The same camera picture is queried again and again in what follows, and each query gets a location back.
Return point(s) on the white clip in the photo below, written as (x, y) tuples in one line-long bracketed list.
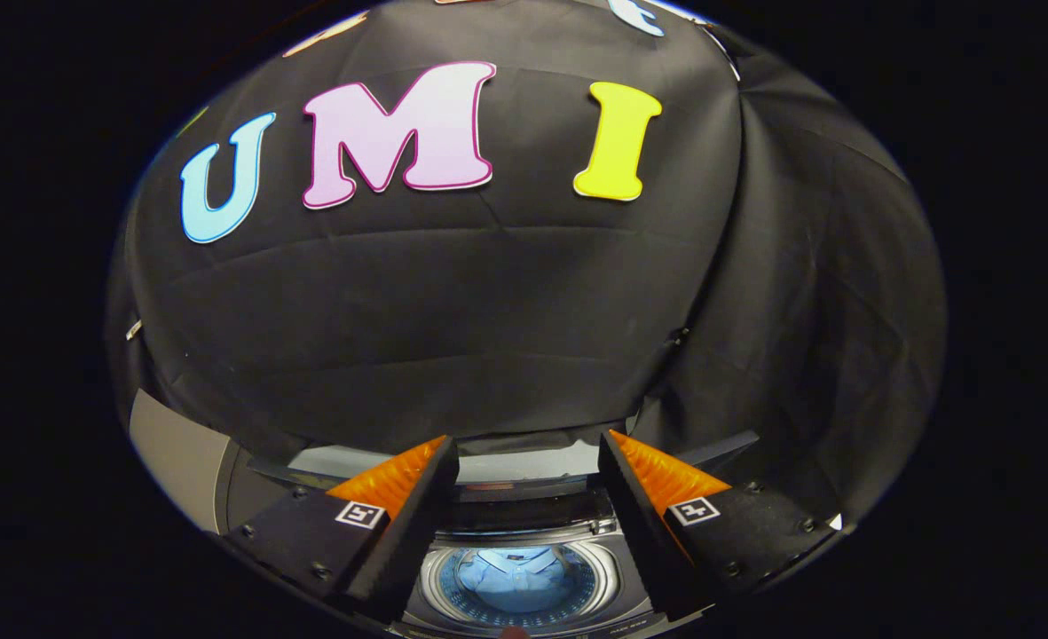
[(133, 329)]

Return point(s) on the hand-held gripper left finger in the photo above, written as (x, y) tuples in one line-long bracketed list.
[(417, 524)]

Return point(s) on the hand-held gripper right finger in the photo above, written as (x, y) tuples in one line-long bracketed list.
[(639, 524)]

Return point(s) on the light blue polo shirt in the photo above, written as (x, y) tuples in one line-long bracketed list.
[(519, 577)]

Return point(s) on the dark washing machine lid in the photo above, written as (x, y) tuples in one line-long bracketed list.
[(524, 463)]

